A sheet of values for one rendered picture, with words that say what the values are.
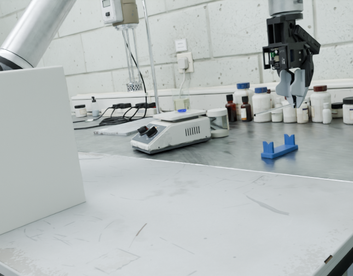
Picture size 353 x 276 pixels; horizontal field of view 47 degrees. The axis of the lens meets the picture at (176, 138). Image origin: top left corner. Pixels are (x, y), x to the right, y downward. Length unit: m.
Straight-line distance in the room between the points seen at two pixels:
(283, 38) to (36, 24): 0.55
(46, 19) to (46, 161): 0.39
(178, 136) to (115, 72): 1.12
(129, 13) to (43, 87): 0.89
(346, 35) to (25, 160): 1.07
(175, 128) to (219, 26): 0.69
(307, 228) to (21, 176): 0.45
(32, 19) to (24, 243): 0.53
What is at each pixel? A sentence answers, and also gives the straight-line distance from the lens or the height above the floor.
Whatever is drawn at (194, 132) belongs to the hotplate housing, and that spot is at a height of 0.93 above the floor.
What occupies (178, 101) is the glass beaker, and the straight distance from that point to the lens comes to 1.14.
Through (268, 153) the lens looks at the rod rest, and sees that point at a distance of 0.93.
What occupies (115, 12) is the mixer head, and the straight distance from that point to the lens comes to 1.54.
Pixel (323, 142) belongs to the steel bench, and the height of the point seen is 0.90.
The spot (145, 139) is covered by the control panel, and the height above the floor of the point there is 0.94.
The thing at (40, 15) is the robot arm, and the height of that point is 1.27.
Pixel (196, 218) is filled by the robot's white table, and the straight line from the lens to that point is 0.62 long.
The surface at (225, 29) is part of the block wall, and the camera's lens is 1.66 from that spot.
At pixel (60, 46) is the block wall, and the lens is 2.56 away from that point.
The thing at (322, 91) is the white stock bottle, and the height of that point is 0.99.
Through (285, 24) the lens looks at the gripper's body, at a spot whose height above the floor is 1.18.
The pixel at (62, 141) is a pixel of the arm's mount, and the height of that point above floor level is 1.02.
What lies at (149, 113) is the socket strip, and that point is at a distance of 1.86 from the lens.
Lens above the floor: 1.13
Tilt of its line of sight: 11 degrees down
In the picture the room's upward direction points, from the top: 7 degrees counter-clockwise
